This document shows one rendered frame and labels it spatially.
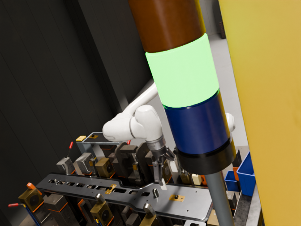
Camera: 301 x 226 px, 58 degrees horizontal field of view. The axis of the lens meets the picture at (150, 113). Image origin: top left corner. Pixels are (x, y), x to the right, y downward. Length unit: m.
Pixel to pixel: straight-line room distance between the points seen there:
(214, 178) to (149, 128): 0.85
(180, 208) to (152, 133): 0.44
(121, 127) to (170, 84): 0.98
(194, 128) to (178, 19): 0.11
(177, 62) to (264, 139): 0.23
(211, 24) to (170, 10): 9.84
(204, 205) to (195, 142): 1.12
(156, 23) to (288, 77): 0.21
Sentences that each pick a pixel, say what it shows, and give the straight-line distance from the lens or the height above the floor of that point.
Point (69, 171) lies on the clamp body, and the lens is 2.25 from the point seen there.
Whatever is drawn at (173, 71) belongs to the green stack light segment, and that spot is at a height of 1.91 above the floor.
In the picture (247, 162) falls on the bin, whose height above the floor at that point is 1.13.
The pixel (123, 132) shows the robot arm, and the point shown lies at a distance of 1.25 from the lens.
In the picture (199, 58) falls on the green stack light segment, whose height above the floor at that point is 1.92.
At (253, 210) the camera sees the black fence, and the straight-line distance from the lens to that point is 0.61.
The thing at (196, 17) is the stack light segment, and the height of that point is 1.95.
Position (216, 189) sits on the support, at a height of 1.74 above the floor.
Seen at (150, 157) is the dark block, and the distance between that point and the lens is 1.66.
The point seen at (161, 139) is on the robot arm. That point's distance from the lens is 1.26.
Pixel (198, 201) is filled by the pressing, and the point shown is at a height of 1.00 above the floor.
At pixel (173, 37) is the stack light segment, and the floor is 1.94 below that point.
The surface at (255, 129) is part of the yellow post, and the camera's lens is 0.45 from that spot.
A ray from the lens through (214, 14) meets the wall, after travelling 10.03.
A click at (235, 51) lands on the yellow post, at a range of 0.40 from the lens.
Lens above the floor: 1.99
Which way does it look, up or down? 23 degrees down
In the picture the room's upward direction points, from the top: 20 degrees counter-clockwise
